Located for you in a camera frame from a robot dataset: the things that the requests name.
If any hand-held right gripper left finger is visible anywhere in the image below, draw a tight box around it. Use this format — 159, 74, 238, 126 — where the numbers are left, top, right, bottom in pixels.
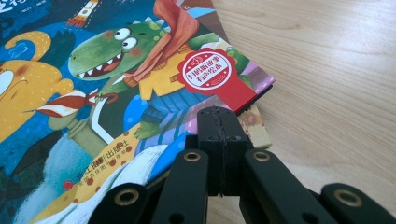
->
185, 105, 225, 197

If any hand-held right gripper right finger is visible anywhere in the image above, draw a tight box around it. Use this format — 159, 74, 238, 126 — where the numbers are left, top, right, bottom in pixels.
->
217, 105, 254, 197

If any blue dinosaur picture book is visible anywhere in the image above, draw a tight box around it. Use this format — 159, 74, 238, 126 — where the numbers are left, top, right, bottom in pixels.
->
0, 0, 276, 224

